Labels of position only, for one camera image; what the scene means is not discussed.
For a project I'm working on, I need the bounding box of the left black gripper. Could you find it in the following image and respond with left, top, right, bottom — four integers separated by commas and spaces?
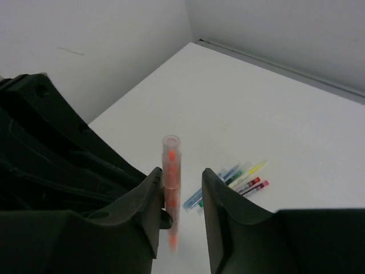
1, 74, 145, 212

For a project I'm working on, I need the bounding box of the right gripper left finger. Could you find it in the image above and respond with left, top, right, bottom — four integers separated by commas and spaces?
1, 168, 163, 273

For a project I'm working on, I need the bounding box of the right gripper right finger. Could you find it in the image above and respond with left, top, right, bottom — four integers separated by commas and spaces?
202, 168, 364, 273

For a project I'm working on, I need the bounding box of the green pen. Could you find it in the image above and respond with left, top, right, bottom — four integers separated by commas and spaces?
197, 161, 253, 216

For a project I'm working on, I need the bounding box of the magenta pen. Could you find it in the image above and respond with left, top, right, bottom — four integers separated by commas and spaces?
242, 180, 269, 198

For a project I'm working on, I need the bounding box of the red pen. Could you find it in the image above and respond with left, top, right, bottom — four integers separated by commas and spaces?
240, 177, 261, 195

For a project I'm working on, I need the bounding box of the light blue pen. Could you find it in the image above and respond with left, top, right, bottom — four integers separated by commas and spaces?
182, 188, 202, 211

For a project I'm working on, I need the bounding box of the yellow pen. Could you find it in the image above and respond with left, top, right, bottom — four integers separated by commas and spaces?
228, 159, 268, 189

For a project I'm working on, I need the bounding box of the aluminium frame rail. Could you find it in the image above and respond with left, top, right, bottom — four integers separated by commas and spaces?
195, 39, 364, 104

